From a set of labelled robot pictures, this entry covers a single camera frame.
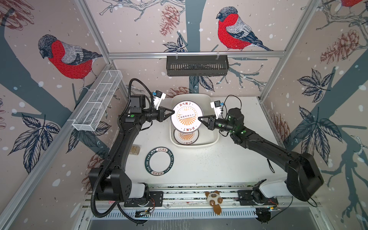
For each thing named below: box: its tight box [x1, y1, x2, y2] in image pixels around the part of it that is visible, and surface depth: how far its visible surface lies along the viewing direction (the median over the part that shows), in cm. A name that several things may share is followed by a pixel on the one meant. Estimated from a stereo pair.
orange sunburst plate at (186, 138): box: [173, 128, 200, 145], surface depth 97 cm
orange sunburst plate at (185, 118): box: [170, 100, 204, 133], surface depth 76 cm
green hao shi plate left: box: [144, 146, 175, 176], surface depth 88 cm
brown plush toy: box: [204, 190, 224, 216], surface depth 71 cm
